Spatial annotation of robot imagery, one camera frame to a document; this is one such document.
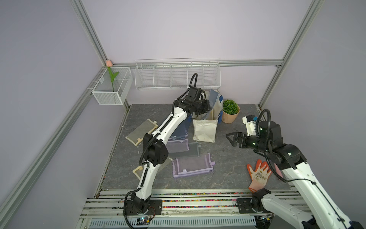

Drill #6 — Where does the dark grey mesh pouch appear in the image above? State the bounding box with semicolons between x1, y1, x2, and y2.
169;142;201;159

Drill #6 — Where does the purple mesh pouch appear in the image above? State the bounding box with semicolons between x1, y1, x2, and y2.
166;139;189;153

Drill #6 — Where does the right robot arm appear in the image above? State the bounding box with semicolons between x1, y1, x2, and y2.
226;120;363;229

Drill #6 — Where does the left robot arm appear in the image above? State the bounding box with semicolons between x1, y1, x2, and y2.
124;86;211;214

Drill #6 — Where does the cream canvas tote bag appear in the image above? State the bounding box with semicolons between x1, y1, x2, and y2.
193;90;224;143

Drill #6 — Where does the dark blue mesh pouch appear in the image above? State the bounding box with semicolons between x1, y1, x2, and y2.
169;115;192;140

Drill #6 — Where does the far left yellow mesh pouch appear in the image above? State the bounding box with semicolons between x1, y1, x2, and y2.
125;119;158;146

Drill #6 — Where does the yellow mesh pouch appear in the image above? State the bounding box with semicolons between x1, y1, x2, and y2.
125;119;158;146
132;157;173;180

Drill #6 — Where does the front left yellow mesh pouch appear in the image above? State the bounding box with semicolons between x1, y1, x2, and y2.
132;157;173;180

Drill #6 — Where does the green plant in pot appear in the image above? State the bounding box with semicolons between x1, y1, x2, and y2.
222;99;240;124

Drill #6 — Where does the red patterned garden glove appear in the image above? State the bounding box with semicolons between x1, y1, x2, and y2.
247;159;272;193

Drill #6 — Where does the artificial pink tulip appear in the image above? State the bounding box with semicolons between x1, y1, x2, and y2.
106;60;119;92

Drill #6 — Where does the long white wire shelf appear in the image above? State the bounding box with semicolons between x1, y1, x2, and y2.
134;58;221;90

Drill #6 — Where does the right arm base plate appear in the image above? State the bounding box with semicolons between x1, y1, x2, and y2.
235;198;268;214

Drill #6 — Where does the small white wire basket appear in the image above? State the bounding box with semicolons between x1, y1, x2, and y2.
92;67;133;106

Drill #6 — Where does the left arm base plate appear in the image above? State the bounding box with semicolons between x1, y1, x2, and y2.
124;199;163;216

